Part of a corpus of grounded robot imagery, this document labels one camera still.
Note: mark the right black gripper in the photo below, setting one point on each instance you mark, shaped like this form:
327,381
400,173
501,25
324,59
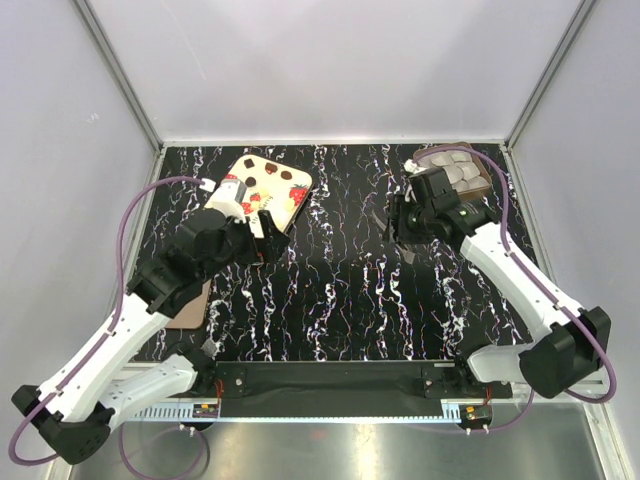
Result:
399,205

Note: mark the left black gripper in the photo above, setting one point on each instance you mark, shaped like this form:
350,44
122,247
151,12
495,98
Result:
271,246

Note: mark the rose gold box lid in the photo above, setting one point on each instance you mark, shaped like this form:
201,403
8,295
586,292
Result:
192,316

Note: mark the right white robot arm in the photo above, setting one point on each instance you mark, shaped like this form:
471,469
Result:
567,350

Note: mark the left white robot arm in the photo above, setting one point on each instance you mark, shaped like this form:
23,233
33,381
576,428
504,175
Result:
77,409

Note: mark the brown chocolate box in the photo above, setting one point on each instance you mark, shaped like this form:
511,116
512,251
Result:
465,171

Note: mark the strawberry print white tray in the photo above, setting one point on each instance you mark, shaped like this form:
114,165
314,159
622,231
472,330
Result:
285,199

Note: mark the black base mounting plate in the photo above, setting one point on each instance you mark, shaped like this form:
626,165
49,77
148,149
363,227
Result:
438,379

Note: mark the right electronics board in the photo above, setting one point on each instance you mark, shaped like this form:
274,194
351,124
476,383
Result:
477,412

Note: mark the electronics board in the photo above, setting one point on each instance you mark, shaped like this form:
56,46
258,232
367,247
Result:
477,412
205,410

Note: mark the left electronics board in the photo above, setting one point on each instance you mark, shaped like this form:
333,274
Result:
205,410

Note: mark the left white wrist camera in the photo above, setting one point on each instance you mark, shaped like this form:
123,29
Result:
228,198

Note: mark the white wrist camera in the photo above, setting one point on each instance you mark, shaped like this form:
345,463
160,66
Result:
228,198
426,183

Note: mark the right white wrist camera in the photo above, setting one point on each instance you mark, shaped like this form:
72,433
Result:
426,183

